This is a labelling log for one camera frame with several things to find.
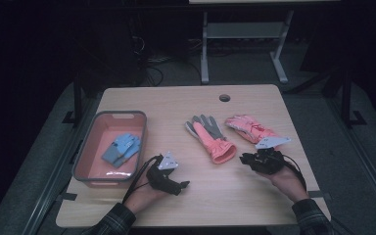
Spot aluminium floor rail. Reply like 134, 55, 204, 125
326, 96, 376, 218
21, 96, 94, 235

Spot black stand pole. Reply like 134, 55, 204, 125
340, 69, 368, 129

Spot right hand-held gripper black cable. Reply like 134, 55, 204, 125
282, 154, 308, 192

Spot grey tape strip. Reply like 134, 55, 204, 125
55, 192, 78, 202
307, 190, 333, 201

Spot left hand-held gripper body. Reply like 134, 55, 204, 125
145, 150, 180, 197

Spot pink padded ski glove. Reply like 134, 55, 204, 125
224, 114, 280, 146

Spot white metal desk frame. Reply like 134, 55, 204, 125
200, 9, 295, 85

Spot left hand-held gripper black cable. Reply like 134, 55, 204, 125
121, 154, 164, 204

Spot person's left hand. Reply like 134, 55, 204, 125
122, 180, 168, 215

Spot person's right hand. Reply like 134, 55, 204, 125
258, 163, 310, 204

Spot black floor cables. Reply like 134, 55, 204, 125
130, 32, 204, 88

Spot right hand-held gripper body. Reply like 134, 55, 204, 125
246, 135, 293, 176

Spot pink glove with grey palm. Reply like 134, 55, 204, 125
184, 114, 238, 165

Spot hand-held gripper black cable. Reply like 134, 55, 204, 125
282, 154, 308, 192
121, 154, 164, 204

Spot pink basket with grey rim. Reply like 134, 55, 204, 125
72, 110, 148, 189

